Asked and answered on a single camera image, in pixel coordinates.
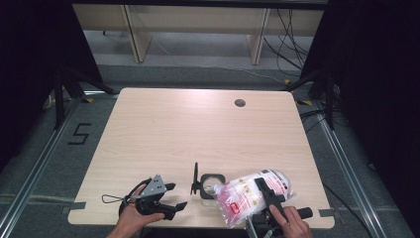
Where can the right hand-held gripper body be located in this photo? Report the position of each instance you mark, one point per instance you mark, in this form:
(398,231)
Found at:
(262,226)

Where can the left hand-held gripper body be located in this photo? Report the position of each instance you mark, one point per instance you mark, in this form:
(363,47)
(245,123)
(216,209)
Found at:
(154,186)

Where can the red and white pouch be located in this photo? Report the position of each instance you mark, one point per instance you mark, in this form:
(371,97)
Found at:
(241,198)

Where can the clear jar with black lid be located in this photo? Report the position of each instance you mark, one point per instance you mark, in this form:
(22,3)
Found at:
(204,195)

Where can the person's right hand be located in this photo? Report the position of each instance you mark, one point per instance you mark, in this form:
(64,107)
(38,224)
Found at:
(295,228)

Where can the person's left hand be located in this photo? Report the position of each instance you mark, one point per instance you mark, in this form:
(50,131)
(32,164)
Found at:
(130,221)

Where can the grey tape strip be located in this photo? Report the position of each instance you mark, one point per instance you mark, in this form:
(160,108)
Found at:
(77,206)
(327,212)

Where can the yellow and black tape piece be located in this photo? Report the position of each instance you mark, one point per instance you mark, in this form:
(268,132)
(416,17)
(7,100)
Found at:
(87,99)
(305,102)
(287,81)

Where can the black metal stand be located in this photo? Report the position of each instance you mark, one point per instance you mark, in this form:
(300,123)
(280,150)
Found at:
(59,99)
(329,99)

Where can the black curtain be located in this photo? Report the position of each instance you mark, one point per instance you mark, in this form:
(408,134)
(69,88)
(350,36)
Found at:
(379,82)
(29,66)

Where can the aluminium floor rail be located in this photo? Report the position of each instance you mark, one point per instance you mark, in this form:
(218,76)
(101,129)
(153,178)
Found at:
(346,172)
(39,162)

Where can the light wooden desk frame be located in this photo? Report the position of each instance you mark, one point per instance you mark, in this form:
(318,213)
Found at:
(198,20)

